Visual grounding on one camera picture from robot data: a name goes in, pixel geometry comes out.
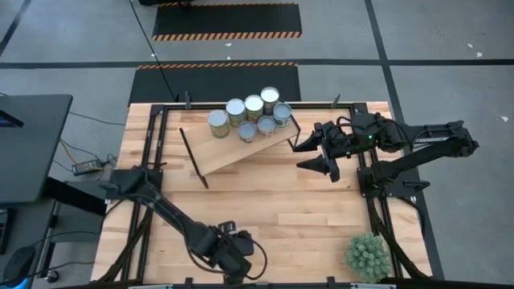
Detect black hazard-striped floor mat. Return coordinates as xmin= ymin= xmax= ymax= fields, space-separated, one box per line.
xmin=151 ymin=2 xmax=303 ymax=42
xmin=128 ymin=62 xmax=302 ymax=106

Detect black computer mouse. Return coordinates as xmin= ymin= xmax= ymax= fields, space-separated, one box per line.
xmin=2 ymin=245 xmax=37 ymax=282

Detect yellow cable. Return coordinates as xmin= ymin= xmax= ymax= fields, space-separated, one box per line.
xmin=59 ymin=139 xmax=106 ymax=172

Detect short green patterned tin can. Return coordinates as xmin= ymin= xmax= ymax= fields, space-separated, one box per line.
xmin=237 ymin=120 xmax=257 ymax=144

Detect thin grey floor cable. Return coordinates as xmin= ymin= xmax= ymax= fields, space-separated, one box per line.
xmin=67 ymin=111 xmax=126 ymax=128

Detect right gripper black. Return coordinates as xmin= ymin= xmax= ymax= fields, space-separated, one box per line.
xmin=293 ymin=120 xmax=363 ymax=184

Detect screen with blue glow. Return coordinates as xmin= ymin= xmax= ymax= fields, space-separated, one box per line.
xmin=0 ymin=110 xmax=24 ymax=128

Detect tall silver-lidded tin can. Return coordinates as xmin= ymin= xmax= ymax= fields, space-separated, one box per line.
xmin=259 ymin=86 xmax=281 ymax=116
xmin=225 ymin=98 xmax=247 ymax=128
xmin=243 ymin=94 xmax=265 ymax=124
xmin=206 ymin=108 xmax=230 ymax=140

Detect wooden shelf black metal legs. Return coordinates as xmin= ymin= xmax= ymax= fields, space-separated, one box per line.
xmin=177 ymin=91 xmax=302 ymax=189

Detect small green artificial plant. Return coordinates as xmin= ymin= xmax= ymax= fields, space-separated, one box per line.
xmin=344 ymin=232 xmax=393 ymax=284

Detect black floor cable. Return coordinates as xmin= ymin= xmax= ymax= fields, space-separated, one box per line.
xmin=128 ymin=0 xmax=180 ymax=102

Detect short grey-lidded tin can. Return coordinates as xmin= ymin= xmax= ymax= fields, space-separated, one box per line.
xmin=272 ymin=102 xmax=293 ymax=128

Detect dark grey desk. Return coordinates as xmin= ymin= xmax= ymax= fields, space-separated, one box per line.
xmin=0 ymin=94 xmax=74 ymax=205

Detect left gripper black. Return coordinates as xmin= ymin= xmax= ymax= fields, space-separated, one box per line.
xmin=214 ymin=221 xmax=256 ymax=285

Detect short red tin can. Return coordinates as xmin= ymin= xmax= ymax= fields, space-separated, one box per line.
xmin=256 ymin=115 xmax=277 ymax=140

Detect black power adapter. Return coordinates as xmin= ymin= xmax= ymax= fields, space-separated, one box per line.
xmin=71 ymin=159 xmax=104 ymax=177

